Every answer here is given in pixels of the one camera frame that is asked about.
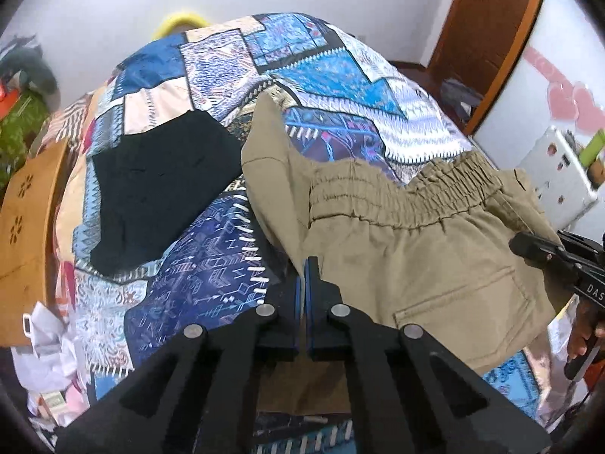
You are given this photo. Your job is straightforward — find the yellow foam arch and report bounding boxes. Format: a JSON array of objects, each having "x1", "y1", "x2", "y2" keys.
[{"x1": 152, "y1": 7, "x2": 211, "y2": 41}]

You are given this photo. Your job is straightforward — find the khaki pants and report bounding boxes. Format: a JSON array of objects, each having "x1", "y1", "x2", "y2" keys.
[{"x1": 241, "y1": 89, "x2": 575, "y2": 414}]

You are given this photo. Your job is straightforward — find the green patterned bag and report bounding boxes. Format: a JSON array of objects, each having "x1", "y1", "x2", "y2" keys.
[{"x1": 0, "y1": 95, "x2": 51, "y2": 191}]

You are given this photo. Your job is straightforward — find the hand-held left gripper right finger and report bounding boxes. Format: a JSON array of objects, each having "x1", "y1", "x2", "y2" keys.
[{"x1": 306, "y1": 255, "x2": 552, "y2": 454}]

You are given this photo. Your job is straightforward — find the white sliding door pink hearts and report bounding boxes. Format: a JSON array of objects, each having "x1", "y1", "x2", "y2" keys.
[{"x1": 473, "y1": 0, "x2": 605, "y2": 190}]

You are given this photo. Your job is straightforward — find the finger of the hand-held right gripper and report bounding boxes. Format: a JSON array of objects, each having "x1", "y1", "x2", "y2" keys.
[{"x1": 509, "y1": 231, "x2": 585, "y2": 278}]

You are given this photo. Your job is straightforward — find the pink striped bedsheet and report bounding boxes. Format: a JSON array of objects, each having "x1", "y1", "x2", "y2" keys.
[{"x1": 47, "y1": 95, "x2": 98, "y2": 145}]

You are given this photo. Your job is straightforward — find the green tube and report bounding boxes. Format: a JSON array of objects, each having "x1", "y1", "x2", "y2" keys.
[{"x1": 579, "y1": 134, "x2": 605, "y2": 169}]

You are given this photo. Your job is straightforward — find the blue patchwork blanket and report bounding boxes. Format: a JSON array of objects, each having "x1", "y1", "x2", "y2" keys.
[{"x1": 47, "y1": 12, "x2": 542, "y2": 454}]

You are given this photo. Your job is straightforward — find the wooden lap table flower cutouts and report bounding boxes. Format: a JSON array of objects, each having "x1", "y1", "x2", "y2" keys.
[{"x1": 0, "y1": 139, "x2": 73, "y2": 348}]

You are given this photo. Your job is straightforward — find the clothes heap on floor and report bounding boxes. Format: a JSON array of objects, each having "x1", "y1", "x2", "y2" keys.
[{"x1": 439, "y1": 79, "x2": 484, "y2": 124}]

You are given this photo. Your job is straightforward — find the crumpled white paper bags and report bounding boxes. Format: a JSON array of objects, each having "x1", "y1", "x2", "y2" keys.
[{"x1": 12, "y1": 302, "x2": 92, "y2": 432}]

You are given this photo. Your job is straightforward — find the person's right hand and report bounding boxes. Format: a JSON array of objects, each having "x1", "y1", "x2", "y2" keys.
[{"x1": 565, "y1": 300, "x2": 605, "y2": 362}]

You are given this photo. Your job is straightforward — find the white plastic storage basket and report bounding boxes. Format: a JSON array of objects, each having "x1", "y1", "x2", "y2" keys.
[{"x1": 515, "y1": 125, "x2": 600, "y2": 233}]

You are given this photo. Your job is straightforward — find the black garment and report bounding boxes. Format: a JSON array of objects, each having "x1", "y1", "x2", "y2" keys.
[{"x1": 90, "y1": 110, "x2": 247, "y2": 277}]

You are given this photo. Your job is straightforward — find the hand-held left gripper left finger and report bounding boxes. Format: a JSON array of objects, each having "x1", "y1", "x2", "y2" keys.
[{"x1": 54, "y1": 258, "x2": 308, "y2": 454}]

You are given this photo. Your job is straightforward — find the wooden door frame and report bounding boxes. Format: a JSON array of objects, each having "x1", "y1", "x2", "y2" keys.
[{"x1": 428, "y1": 0, "x2": 551, "y2": 137}]

